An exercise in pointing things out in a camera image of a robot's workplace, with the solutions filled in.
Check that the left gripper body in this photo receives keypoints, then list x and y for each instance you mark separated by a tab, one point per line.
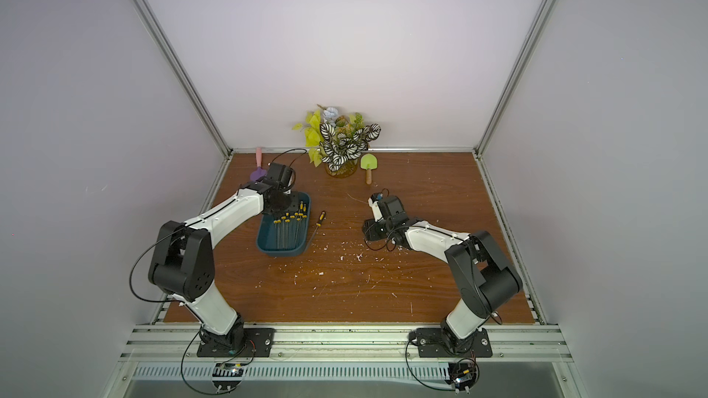
289	203

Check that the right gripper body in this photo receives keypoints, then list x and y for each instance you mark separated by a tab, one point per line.
373	229

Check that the teal plastic storage box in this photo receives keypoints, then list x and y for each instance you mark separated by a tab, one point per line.
286	235

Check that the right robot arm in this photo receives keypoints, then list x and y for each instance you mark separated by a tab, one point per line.
485	277

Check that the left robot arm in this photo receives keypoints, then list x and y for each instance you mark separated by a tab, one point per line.
183	263

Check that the purple heart-shaped spatula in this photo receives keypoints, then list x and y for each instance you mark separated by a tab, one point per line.
260	171

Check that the potted plant in glass vase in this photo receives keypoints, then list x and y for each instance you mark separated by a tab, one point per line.
336	140

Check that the right controller board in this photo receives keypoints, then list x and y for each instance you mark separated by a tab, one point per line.
463	375

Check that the controller board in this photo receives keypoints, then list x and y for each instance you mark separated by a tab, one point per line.
226	377
463	375

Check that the left controller board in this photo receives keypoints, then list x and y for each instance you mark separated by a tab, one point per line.
226	377

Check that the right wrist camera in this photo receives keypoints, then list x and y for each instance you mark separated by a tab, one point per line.
373	202

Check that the green spatula wooden handle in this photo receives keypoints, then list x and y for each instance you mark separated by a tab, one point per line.
368	163

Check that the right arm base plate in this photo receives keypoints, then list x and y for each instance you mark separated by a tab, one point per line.
439	342

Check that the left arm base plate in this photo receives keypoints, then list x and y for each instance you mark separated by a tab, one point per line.
241	342

